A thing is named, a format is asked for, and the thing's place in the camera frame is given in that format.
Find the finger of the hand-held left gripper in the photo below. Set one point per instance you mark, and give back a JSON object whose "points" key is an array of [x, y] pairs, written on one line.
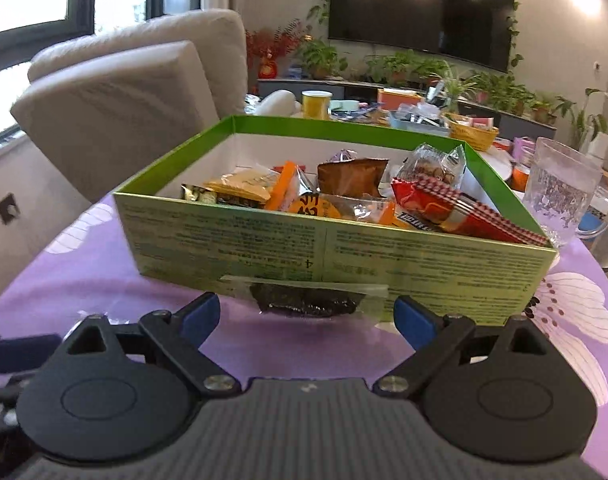
{"points": [[19, 352]]}

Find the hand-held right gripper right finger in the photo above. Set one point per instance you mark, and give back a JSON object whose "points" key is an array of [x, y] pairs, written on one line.
{"points": [[414, 322]]}

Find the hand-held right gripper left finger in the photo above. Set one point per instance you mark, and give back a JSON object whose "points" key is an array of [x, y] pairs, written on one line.
{"points": [[200, 316]]}

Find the green cardboard box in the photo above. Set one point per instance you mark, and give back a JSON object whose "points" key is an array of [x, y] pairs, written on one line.
{"points": [[234, 245]]}

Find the clear packet with dark snack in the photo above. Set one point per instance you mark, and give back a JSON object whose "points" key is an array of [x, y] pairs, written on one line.
{"points": [[304, 302]]}

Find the large red chips packet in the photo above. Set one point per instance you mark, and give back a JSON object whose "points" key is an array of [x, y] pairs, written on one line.
{"points": [[448, 205]]}

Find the purple floral tablecloth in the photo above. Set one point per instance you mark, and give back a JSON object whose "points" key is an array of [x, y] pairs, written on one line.
{"points": [[84, 280]]}

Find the pale yellow cracker packet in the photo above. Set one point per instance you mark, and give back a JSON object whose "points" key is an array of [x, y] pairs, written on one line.
{"points": [[244, 185]]}

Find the yellow cake packet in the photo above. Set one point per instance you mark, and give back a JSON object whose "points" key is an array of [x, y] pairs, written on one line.
{"points": [[334, 208]]}

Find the orange snack packet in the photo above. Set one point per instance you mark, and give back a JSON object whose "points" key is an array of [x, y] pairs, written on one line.
{"points": [[284, 187]]}

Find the clear peanut packet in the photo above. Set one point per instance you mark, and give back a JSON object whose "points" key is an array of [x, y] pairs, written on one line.
{"points": [[428, 165]]}

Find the brown snack packet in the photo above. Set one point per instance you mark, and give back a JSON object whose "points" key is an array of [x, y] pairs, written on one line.
{"points": [[351, 177]]}

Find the orange cup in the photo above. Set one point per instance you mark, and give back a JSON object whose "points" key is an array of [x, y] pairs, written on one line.
{"points": [[519, 179]]}

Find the small purple clear wrapper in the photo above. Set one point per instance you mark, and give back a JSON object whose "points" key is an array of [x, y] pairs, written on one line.
{"points": [[346, 156]]}

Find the clear glass mug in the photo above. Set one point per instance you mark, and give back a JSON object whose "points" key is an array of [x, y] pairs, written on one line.
{"points": [[558, 190]]}

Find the yellow wicker basket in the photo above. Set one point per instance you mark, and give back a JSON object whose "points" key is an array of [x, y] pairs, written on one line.
{"points": [[473, 135]]}

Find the blue plastic tray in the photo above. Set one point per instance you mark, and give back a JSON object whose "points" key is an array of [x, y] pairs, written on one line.
{"points": [[413, 121]]}

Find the purple carton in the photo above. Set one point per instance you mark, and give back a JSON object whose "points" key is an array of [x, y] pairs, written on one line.
{"points": [[523, 151]]}

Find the beige recliner sofa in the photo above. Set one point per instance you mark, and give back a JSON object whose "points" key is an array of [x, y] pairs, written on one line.
{"points": [[114, 110]]}

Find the orange tissue box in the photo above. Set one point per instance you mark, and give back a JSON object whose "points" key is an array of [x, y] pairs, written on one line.
{"points": [[398, 99]]}

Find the yellow canister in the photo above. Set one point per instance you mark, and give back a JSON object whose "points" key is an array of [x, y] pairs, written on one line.
{"points": [[316, 106]]}

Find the spider plant in vase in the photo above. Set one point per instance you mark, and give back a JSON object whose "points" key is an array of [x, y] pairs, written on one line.
{"points": [[453, 87]]}

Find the grey television cabinet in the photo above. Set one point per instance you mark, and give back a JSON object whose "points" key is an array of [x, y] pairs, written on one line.
{"points": [[284, 87]]}

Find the row of potted plants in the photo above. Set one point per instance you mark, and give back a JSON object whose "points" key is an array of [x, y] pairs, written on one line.
{"points": [[393, 67]]}

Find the tall leafy floor plant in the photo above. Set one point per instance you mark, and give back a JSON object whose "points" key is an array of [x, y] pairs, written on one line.
{"points": [[583, 115]]}

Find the red flower arrangement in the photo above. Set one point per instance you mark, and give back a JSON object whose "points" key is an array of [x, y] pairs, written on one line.
{"points": [[274, 47]]}

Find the black framed window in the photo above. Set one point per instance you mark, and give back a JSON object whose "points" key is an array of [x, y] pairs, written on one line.
{"points": [[29, 10]]}

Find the dark wall socket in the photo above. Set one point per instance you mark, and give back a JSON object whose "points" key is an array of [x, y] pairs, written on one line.
{"points": [[8, 209]]}

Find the wall-mounted black television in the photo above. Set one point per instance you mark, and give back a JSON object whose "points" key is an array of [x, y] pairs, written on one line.
{"points": [[418, 5]]}

